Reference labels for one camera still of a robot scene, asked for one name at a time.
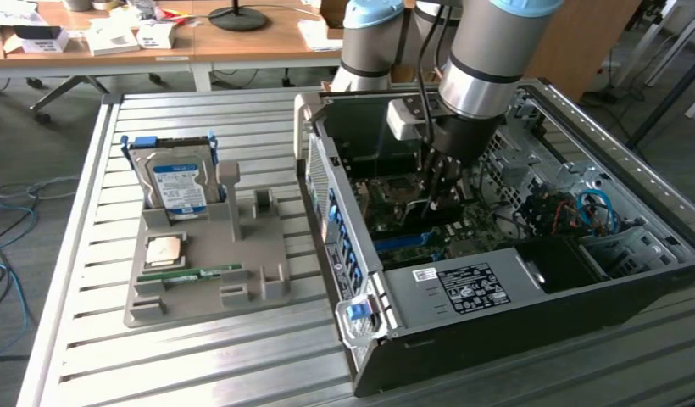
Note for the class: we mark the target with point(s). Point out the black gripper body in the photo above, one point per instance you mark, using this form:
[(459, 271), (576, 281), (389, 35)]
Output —
[(463, 135)]

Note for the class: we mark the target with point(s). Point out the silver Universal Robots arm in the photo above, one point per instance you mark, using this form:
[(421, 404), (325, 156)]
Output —
[(488, 63)]

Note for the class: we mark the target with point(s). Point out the CPU socket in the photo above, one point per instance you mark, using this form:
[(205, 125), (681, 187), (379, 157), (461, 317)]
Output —
[(397, 188)]

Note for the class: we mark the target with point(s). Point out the green motherboard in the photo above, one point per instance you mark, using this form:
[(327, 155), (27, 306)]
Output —
[(477, 229)]

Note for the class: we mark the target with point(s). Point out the blue expansion slot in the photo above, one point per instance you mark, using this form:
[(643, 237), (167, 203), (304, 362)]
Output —
[(400, 242)]

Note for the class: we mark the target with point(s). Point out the grey power supply unit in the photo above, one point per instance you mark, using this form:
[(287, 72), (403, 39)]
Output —
[(437, 292)]

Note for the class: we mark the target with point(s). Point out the wooden cabinet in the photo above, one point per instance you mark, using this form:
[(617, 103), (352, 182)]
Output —
[(584, 42)]

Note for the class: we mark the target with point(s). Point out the blue case latch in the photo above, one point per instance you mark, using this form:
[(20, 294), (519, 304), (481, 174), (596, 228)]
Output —
[(359, 310)]

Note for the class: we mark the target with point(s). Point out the stack of white papers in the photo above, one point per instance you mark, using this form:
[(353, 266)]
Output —
[(319, 36)]

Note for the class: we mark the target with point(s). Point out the metal disk bay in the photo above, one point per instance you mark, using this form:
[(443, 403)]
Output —
[(624, 250)]

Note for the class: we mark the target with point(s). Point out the brown cardboard box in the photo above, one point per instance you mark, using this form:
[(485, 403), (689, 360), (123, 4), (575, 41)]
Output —
[(331, 12)]

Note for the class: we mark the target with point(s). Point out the open black PC case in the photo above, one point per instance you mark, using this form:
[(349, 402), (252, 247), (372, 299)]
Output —
[(495, 339)]

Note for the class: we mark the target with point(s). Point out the grey parts rack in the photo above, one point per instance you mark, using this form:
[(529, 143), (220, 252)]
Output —
[(211, 254)]

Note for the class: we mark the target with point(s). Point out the hard disk with blue carrier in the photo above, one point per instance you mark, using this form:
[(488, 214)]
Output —
[(175, 178)]

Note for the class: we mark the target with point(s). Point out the black round stand base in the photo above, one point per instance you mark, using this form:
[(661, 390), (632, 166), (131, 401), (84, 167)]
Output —
[(237, 19)]

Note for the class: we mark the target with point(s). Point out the green RAM stick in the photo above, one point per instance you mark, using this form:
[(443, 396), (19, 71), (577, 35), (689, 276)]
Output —
[(183, 274)]

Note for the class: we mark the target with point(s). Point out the CPU chip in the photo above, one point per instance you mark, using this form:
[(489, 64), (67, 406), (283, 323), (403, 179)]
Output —
[(163, 251)]

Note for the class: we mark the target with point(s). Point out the wooden desk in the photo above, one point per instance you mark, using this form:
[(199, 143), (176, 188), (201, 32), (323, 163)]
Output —
[(155, 55)]

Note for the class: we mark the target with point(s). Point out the small white printed box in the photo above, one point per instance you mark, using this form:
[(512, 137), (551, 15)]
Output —
[(155, 36)]

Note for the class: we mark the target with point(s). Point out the flat white box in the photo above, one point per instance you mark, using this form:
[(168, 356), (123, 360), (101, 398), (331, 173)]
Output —
[(112, 40)]

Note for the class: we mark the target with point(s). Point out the white box with black lid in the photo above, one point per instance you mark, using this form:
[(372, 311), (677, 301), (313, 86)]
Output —
[(41, 40)]

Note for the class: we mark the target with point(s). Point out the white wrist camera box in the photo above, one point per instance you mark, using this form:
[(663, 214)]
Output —
[(404, 120)]

